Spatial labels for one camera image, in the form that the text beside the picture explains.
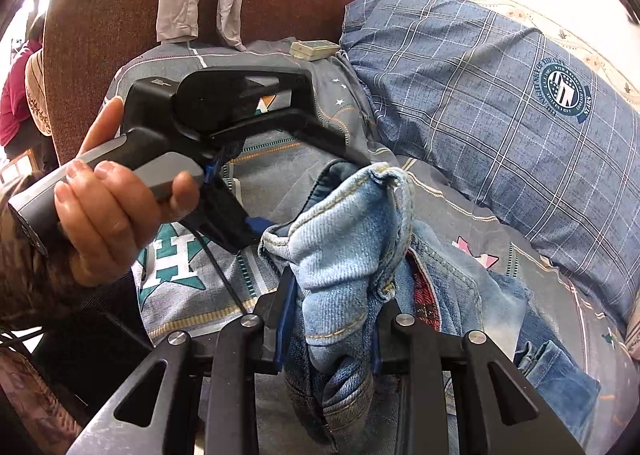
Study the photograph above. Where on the blue plaid pillow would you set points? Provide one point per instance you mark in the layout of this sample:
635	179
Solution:
475	110

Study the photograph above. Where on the tan patterned cloth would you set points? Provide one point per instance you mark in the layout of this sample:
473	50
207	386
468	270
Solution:
40	95

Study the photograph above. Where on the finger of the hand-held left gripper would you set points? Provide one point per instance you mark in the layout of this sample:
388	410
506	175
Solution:
310	100
255	226

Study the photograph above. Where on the grey printed bed sheet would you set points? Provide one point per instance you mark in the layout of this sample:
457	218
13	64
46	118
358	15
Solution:
450	215

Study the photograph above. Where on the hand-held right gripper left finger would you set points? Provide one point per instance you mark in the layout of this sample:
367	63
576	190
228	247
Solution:
281	335

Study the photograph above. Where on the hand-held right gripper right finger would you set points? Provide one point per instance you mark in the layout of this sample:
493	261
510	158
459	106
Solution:
390	345

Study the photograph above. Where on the person's left hand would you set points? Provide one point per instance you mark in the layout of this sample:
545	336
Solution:
110	220

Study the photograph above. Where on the small beige box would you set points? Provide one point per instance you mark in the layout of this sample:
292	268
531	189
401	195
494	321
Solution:
314	49

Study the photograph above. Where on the blue denim pants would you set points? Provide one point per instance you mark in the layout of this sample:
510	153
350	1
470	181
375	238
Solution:
345	235

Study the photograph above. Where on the brown upholstered headboard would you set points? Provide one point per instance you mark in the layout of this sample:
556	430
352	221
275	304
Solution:
110	35

